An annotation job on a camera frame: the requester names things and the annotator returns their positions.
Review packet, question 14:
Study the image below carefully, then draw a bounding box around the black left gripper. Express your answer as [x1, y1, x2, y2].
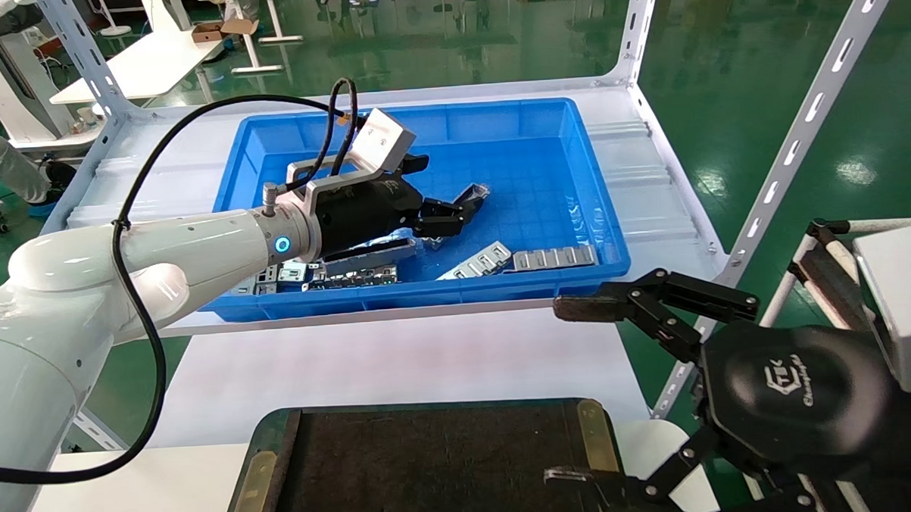
[312, 152, 473, 258]

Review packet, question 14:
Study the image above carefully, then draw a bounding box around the long black metal channel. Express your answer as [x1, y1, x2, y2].
[320, 237, 419, 278]

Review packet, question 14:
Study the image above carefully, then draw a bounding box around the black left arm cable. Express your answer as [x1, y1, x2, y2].
[0, 77, 371, 486]

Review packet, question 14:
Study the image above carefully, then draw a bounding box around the blue plastic bin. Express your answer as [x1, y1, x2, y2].
[180, 95, 632, 324]

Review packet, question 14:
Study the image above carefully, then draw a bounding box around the cardboard box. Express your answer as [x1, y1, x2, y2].
[191, 19, 259, 44]

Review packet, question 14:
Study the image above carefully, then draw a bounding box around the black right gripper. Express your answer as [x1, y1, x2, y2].
[535, 260, 901, 512]

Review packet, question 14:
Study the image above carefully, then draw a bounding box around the grey slotted metal bracket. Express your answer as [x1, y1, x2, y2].
[302, 264, 398, 292]

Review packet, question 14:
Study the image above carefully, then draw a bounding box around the person in yellow coat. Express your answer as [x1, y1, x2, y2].
[0, 129, 77, 221]

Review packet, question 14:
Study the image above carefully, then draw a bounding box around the white tube cart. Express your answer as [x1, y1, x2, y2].
[757, 216, 911, 333]

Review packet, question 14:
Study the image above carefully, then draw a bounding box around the silver angled metal bracket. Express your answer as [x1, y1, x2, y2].
[435, 240, 513, 282]

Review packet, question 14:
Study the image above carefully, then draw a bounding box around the black tray with brass edges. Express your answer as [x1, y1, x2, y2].
[214, 396, 624, 512]

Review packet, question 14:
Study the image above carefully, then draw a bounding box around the segmented silver metal strip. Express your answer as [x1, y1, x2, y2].
[511, 244, 598, 272]

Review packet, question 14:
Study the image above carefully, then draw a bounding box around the silver perforated metal bracket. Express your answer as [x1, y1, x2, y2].
[453, 182, 492, 213]

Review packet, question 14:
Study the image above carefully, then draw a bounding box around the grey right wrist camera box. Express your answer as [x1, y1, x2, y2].
[852, 223, 911, 394]

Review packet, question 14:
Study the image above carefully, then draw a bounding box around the white side table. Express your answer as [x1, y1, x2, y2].
[196, 0, 306, 76]
[46, 25, 227, 106]

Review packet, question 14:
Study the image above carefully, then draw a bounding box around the white metal shelf rack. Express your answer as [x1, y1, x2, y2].
[33, 0, 911, 453]

